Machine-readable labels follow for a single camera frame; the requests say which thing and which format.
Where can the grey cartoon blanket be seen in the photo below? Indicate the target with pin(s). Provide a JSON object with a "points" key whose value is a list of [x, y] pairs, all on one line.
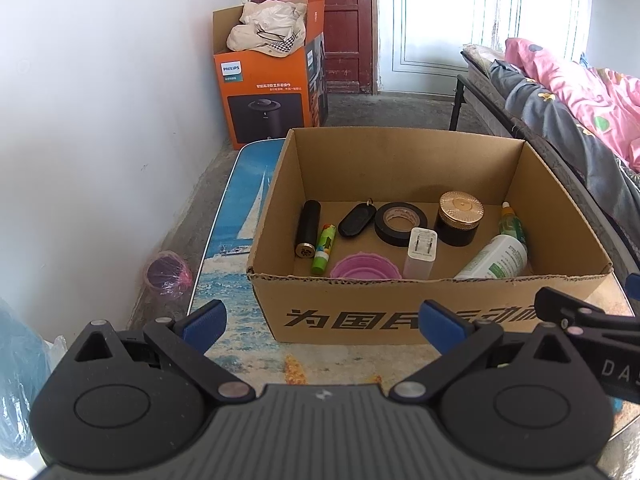
{"points": [[560, 125]]}

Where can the small green dropper bottle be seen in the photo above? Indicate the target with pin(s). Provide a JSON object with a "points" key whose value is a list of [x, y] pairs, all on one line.
{"points": [[512, 227]]}

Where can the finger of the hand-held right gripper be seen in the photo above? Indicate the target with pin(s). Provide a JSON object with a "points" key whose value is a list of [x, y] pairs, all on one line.
{"points": [[590, 317]]}

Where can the white bottle with green label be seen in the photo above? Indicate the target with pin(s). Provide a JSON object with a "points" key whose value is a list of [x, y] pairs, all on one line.
{"points": [[495, 260]]}

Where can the dark red wooden door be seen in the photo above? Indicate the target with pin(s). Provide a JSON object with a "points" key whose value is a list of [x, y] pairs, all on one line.
{"points": [[345, 20]]}

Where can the black cylinder with gold end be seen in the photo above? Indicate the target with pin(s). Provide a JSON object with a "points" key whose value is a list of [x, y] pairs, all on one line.
{"points": [[307, 230]]}

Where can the brown cardboard box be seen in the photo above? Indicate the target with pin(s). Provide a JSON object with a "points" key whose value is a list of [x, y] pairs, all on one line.
{"points": [[400, 170]]}

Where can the pink collapsible cup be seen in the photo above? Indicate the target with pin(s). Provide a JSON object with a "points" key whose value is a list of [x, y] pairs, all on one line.
{"points": [[365, 267]]}

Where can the pink printed quilt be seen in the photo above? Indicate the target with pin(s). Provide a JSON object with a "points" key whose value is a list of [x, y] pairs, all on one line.
{"points": [[585, 95]]}

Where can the black tape roll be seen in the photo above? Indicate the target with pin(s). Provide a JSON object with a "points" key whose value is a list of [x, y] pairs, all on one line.
{"points": [[385, 230]]}

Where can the green glue stick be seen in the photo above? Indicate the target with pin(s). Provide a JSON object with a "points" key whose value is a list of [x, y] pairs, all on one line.
{"points": [[322, 252]]}

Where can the black key fob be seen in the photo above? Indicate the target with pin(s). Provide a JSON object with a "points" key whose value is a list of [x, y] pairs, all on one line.
{"points": [[356, 220]]}

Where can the small bin with pink bag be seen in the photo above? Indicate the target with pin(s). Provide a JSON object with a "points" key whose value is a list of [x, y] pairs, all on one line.
{"points": [[167, 277]]}

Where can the beige clothes pile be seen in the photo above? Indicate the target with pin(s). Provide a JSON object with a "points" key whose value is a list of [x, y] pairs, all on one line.
{"points": [[265, 30]]}

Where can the black jar with gold lid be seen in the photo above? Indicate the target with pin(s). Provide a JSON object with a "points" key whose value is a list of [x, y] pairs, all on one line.
{"points": [[457, 225]]}

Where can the white panel door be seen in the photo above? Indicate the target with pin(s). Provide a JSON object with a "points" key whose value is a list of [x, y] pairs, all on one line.
{"points": [[435, 25]]}

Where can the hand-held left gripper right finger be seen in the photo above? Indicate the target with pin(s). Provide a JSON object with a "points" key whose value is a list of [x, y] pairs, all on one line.
{"points": [[442, 325]]}

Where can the white charger plug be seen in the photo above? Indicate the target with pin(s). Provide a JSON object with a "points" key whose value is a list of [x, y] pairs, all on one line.
{"points": [[419, 260]]}

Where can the orange appliance carton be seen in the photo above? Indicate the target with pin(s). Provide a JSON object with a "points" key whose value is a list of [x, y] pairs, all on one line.
{"points": [[265, 105]]}

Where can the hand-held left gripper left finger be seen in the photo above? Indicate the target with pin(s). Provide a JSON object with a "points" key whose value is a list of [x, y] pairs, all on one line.
{"points": [[205, 322]]}

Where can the blue plastic bag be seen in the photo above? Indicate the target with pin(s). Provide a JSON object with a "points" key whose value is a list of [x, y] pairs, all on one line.
{"points": [[22, 385]]}

